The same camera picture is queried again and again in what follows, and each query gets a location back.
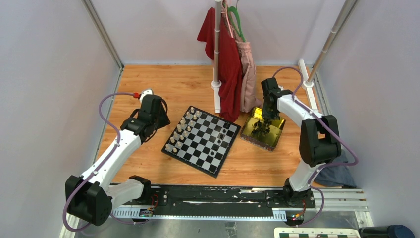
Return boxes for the yellow square tin box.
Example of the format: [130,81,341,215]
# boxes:
[240,107,286,152]

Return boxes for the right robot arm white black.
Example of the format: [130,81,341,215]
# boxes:
[261,78,342,207]

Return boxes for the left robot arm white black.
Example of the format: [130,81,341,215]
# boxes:
[62,89,170,232]

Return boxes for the white chess pieces row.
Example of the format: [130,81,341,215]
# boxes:
[162,107,203,157]

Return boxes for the black pieces in tin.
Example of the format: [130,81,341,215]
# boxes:
[251,120,272,137]

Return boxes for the pink hanging garment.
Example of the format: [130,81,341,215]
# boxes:
[221,0,261,113]

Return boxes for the white rack foot bar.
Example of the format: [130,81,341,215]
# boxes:
[298,59,319,112]

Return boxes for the red hanging shirt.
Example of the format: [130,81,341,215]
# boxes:
[197,7,242,122]

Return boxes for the black white chessboard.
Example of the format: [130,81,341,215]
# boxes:
[161,106,241,178]

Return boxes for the white clothes rack pole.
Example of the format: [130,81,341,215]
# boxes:
[211,0,222,114]

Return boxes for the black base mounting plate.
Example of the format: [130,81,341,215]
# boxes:
[131,184,316,218]

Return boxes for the green clothes hanger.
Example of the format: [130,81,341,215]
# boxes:
[227,6,246,42]

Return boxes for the grey crumpled cloth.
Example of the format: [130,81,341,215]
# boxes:
[315,166,357,188]

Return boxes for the silver diagonal rack pole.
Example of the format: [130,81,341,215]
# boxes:
[309,0,359,82]

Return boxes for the dark blue object corner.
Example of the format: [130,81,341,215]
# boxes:
[358,225,415,238]

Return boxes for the aluminium frame rail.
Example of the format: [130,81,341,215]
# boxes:
[65,182,369,226]

